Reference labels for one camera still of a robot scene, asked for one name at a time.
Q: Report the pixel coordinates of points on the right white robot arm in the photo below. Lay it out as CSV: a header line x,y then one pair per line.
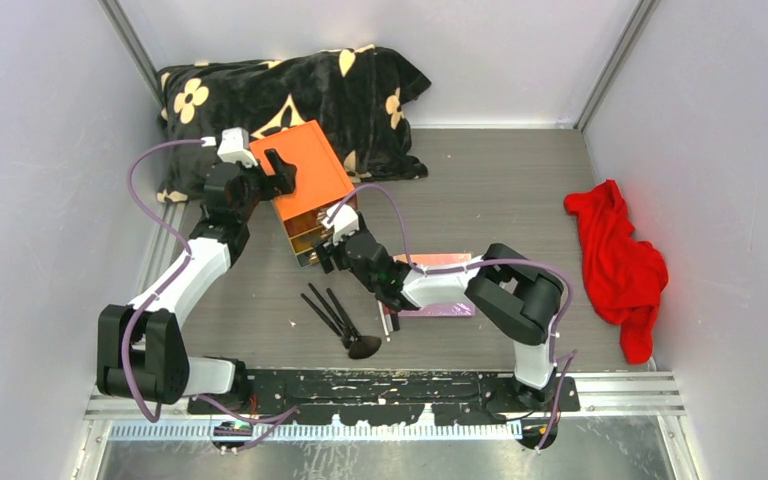
x,y
524,299

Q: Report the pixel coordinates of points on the pink holographic eyeshadow palette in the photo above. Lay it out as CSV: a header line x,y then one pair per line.
x,y
447,310

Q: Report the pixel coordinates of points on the black fan makeup brush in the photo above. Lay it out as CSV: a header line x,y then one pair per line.
x,y
360,346

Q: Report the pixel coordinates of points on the red cloth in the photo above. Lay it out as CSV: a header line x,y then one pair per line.
x,y
624,278

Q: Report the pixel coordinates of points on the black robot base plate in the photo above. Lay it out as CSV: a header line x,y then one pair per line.
x,y
391,397

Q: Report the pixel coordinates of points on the black round makeup brush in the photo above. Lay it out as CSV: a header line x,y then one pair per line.
x,y
336,320

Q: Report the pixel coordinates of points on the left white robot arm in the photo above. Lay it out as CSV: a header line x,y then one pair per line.
x,y
140,349

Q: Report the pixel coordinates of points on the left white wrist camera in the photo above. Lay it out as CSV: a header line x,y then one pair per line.
x,y
234,147

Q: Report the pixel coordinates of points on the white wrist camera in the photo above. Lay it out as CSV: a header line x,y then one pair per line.
x,y
234,147
339,222

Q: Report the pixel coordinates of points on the orange drawer organizer box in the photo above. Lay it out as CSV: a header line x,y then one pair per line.
x,y
321,182

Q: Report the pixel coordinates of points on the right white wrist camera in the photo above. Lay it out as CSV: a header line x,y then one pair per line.
x,y
339,222

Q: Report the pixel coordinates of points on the white silver pencil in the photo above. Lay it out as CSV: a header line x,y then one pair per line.
x,y
387,335

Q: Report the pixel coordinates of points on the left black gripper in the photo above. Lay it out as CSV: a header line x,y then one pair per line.
x,y
281,183

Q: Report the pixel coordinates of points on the black floral plush blanket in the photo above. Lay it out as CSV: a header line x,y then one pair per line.
x,y
356,95

